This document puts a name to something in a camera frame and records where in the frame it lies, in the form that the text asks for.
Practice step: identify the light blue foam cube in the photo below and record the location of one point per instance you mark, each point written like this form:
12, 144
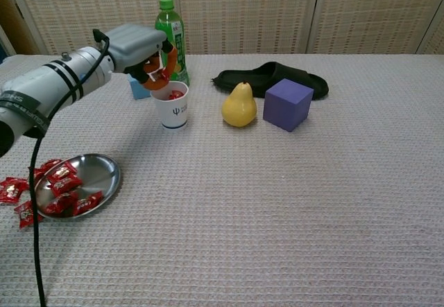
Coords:
138, 90

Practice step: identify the green drink bottle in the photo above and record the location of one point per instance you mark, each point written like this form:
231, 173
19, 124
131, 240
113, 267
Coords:
170, 19

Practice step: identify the white paper cup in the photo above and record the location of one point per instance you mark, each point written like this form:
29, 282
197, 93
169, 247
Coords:
173, 113

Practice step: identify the woven fringed tablecloth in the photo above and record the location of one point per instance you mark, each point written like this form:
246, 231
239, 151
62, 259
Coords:
277, 199

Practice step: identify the red candy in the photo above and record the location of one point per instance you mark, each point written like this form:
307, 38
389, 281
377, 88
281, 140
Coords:
86, 203
67, 184
59, 172
8, 197
60, 204
38, 173
52, 164
14, 184
175, 95
157, 76
24, 214

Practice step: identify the woven folding screen panel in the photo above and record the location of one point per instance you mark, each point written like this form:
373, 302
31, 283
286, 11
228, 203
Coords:
374, 9
437, 40
243, 9
86, 9

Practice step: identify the purple foam cube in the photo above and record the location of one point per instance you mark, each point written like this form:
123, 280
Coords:
288, 106

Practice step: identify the round metal plate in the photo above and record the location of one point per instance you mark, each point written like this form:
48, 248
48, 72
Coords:
97, 172

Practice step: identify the yellow pear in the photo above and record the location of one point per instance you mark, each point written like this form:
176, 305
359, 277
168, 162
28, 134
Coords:
239, 109

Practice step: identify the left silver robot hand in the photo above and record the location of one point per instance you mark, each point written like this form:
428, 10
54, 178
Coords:
137, 47

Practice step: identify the black slipper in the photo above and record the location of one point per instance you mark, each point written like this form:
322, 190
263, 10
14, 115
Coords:
277, 73

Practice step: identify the brown wooden board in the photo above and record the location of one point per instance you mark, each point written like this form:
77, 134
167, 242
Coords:
21, 33

